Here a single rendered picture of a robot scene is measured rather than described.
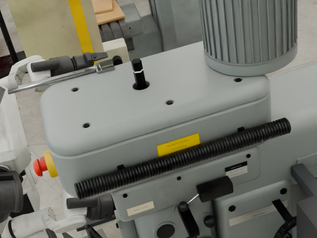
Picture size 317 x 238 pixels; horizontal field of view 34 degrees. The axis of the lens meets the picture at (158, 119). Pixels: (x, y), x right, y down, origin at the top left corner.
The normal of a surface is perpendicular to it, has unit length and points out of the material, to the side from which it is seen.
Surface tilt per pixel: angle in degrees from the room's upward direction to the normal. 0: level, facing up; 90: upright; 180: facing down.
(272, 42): 90
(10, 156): 76
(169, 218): 90
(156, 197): 90
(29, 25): 90
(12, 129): 59
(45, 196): 0
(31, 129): 0
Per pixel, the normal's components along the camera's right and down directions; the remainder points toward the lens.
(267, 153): 0.28, 0.53
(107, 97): -0.16, -0.80
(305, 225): -0.95, 0.29
